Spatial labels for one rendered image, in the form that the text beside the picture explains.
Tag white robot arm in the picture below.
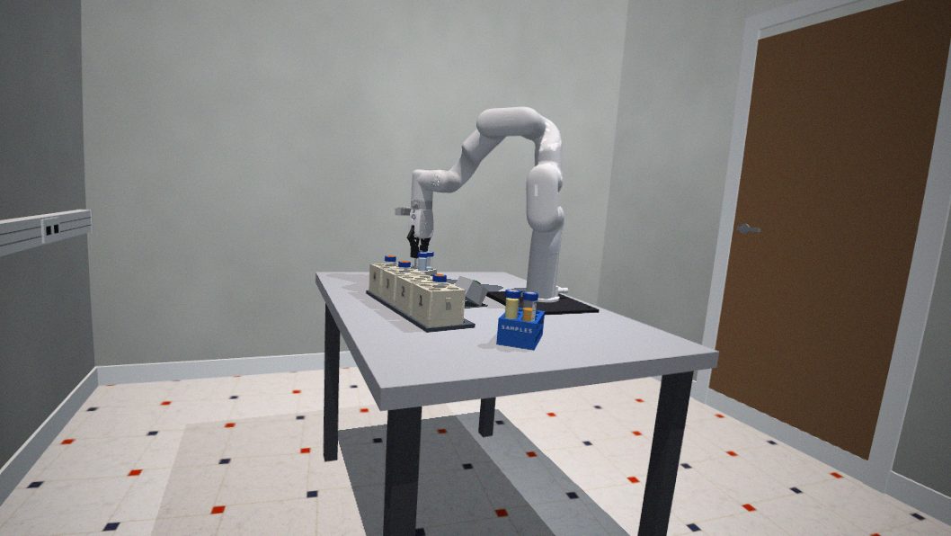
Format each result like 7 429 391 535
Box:
395 107 568 302

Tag blue tube rack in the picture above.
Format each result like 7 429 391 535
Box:
496 308 545 350

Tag beige bucket adapter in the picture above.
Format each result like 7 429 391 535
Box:
369 264 399 298
381 269 426 306
412 282 466 327
396 275 433 316

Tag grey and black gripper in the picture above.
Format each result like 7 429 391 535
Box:
407 208 433 258

